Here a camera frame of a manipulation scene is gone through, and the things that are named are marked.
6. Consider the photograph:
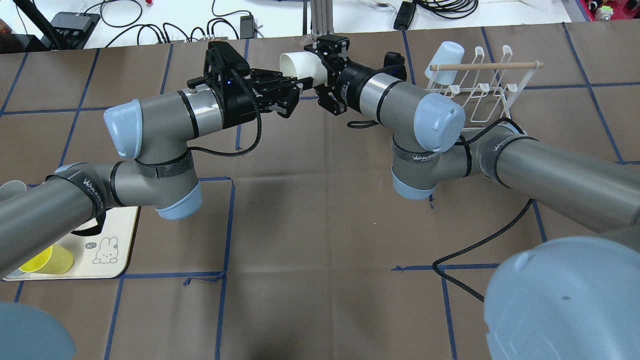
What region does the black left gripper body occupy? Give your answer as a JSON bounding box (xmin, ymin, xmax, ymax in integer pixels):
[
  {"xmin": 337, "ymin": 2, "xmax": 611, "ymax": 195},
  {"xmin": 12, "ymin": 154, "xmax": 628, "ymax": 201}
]
[{"xmin": 220, "ymin": 76, "xmax": 257, "ymax": 129}]

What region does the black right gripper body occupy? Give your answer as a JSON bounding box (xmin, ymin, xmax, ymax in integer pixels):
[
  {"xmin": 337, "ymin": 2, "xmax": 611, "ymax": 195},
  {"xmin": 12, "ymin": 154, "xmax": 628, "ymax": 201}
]
[{"xmin": 316, "ymin": 60, "xmax": 380, "ymax": 112}]

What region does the cream cup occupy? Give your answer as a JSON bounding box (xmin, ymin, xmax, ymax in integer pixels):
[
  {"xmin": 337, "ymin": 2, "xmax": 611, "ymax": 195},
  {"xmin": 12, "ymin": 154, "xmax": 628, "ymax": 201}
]
[{"xmin": 279, "ymin": 51, "xmax": 328, "ymax": 87}]

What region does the light blue ikea cup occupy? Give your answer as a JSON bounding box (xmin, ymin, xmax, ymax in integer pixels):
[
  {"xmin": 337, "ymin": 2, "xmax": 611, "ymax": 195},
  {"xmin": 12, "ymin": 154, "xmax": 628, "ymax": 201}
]
[{"xmin": 424, "ymin": 41, "xmax": 466, "ymax": 85}]

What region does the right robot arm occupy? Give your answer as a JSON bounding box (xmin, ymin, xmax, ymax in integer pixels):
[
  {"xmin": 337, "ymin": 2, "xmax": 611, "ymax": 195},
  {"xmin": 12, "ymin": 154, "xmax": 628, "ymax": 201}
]
[{"xmin": 295, "ymin": 34, "xmax": 640, "ymax": 360}]

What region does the grey cup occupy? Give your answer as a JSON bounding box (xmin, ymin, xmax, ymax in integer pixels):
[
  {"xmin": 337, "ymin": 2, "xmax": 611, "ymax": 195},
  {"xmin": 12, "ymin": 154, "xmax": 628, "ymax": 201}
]
[{"xmin": 0, "ymin": 180, "xmax": 27, "ymax": 203}]

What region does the yellow cup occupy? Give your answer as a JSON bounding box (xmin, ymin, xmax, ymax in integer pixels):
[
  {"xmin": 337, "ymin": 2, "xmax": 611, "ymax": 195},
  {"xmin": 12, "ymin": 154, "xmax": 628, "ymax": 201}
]
[{"xmin": 19, "ymin": 244, "xmax": 74, "ymax": 275}]

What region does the cream plastic tray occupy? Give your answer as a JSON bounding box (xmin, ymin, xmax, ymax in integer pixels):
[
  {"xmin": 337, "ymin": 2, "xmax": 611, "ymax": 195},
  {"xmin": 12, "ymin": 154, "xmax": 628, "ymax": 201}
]
[{"xmin": 3, "ymin": 207, "xmax": 140, "ymax": 281}]

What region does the aluminium frame post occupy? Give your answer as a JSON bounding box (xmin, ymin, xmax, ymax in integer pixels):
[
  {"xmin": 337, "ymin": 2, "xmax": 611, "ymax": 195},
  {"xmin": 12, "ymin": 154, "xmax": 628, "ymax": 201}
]
[{"xmin": 310, "ymin": 0, "xmax": 335, "ymax": 37}]

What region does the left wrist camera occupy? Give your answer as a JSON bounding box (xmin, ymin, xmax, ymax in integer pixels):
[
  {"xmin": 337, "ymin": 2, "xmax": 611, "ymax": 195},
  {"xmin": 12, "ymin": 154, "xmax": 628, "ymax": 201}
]
[{"xmin": 186, "ymin": 40, "xmax": 250, "ymax": 92}]

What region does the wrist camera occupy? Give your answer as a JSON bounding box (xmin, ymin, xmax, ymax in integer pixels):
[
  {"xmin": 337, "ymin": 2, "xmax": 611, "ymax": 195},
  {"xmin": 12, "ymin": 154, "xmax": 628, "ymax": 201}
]
[
  {"xmin": 186, "ymin": 40, "xmax": 250, "ymax": 92},
  {"xmin": 381, "ymin": 51, "xmax": 408, "ymax": 81}
]

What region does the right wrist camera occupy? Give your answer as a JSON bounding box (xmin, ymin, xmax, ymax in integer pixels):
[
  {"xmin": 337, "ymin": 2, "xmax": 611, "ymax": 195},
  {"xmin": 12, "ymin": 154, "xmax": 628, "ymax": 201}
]
[{"xmin": 381, "ymin": 51, "xmax": 408, "ymax": 81}]

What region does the white wire cup rack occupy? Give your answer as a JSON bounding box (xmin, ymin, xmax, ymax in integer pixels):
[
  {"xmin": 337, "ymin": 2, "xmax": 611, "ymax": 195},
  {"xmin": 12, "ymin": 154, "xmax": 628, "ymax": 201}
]
[{"xmin": 426, "ymin": 45, "xmax": 545, "ymax": 128}]

